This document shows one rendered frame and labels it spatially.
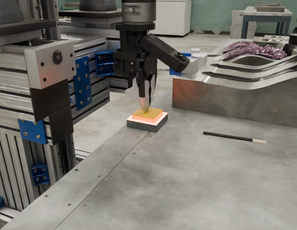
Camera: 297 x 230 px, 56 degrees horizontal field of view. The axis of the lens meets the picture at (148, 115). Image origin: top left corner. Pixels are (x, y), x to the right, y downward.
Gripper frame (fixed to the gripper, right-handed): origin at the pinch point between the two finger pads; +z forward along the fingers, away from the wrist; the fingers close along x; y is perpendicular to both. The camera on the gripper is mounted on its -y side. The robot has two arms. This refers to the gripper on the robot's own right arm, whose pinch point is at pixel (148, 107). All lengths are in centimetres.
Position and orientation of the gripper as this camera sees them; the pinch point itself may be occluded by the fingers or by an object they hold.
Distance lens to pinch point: 70.2
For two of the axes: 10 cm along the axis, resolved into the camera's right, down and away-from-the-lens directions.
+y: -9.1, -1.6, 3.7
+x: -4.1, 3.7, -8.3
